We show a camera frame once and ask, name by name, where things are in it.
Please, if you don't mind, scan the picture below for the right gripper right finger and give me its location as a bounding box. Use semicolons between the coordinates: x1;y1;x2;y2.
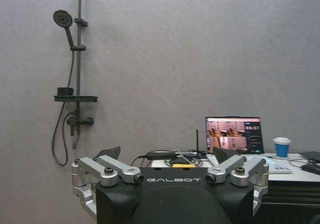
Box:
204;146;270;217

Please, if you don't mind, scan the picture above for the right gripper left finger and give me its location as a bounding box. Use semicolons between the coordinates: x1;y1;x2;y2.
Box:
71;145;145;217

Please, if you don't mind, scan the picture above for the open laptop with lit screen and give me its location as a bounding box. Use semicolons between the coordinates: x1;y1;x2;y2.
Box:
204;116;266;157

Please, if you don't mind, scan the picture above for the white printed booklet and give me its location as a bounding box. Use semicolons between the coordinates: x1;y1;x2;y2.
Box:
259;155;294;175

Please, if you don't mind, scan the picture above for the blue and white paper cup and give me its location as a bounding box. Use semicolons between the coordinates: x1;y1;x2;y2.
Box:
272;136;293;159

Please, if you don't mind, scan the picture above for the black device with thin antenna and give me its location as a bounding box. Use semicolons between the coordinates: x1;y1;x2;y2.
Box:
194;128;208;159

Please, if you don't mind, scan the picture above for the dark shower mixer faucet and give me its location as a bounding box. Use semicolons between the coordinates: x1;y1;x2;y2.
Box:
65;110;95;137

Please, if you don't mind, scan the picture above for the black power adapter brick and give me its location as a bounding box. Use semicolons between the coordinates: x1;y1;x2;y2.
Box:
145;151;178;160

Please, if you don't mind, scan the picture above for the yellow flat item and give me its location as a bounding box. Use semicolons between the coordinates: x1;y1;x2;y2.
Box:
172;163;197;169

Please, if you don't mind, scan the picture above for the desk with dark front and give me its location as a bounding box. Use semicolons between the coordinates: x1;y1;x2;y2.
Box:
149;152;320;224

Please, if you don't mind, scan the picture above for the black computer mouse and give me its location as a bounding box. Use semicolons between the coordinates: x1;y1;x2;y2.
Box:
300;163;320;177

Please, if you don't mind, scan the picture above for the dark flat device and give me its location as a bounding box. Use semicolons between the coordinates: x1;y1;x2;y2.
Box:
299;150;320;164

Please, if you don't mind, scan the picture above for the dark shower shelf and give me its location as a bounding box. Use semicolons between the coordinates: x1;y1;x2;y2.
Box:
53;94;99;104

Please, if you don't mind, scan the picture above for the black round container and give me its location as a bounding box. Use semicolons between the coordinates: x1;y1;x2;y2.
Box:
56;86;74;97

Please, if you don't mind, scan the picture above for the dark round hand shower head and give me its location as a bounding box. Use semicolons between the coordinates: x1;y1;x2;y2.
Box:
52;9;76;47

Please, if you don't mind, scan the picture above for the black cable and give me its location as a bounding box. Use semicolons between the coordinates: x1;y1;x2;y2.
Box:
130;154;149;168

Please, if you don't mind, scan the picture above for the white cable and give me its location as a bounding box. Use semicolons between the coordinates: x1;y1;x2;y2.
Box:
174;148;195;164

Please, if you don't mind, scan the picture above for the dark shower hose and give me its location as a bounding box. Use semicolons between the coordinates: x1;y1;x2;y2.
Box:
51;50;76;167

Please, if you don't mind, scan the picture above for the dark vertical shower rail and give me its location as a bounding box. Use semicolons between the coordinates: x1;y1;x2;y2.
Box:
69;0;89;150

